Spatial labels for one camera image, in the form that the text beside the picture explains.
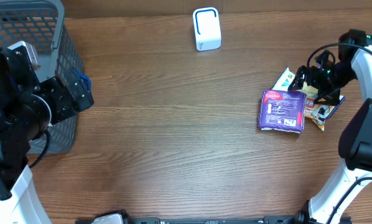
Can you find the purple sanitary pad pack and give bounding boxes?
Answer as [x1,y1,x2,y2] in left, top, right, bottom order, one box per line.
[258,90,306,134]

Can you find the white barcode scanner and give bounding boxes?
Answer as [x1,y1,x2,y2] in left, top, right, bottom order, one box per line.
[192,7,221,52]

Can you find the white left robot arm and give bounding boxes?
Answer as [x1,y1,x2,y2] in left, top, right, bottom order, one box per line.
[0,42,94,223]

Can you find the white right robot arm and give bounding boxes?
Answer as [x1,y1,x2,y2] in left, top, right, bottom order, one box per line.
[288,29,372,223]

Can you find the grey plastic mesh basket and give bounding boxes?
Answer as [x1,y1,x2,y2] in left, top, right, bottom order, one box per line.
[0,0,85,155]

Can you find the colourful wet wipes pack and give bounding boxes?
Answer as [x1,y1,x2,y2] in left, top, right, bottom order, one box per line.
[271,67,346,131]

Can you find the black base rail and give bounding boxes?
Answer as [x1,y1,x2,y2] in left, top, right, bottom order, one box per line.
[77,210,351,224]

